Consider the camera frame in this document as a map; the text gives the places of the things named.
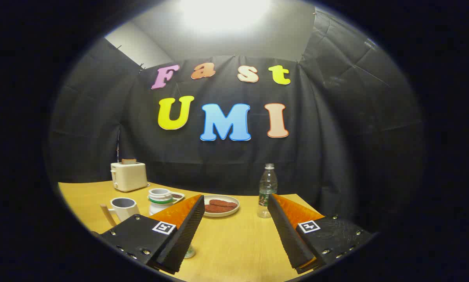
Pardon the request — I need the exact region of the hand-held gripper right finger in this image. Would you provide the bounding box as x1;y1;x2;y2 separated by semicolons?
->
267;193;373;275

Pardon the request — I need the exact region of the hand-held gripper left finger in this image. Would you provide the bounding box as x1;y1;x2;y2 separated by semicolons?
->
100;194;206;275

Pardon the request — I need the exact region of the white juice bottle green label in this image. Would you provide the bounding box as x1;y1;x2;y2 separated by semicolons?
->
148;188;174;216

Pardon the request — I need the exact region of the white cup wooden handle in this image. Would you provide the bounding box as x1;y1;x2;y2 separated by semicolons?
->
100;197;140;228

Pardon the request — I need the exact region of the clear plastic water bottle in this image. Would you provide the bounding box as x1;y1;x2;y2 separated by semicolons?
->
258;163;278;219

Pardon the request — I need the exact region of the wooden table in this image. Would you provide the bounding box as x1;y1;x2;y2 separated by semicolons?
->
58;180;325;282

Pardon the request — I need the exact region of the white round plate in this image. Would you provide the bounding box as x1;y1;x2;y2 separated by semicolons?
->
202;195;240;218

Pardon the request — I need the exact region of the cream toaster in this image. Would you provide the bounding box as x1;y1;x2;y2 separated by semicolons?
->
110;162;149;192

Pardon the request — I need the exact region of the ceiling light panel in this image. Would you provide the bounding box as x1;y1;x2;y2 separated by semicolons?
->
180;0;272;32

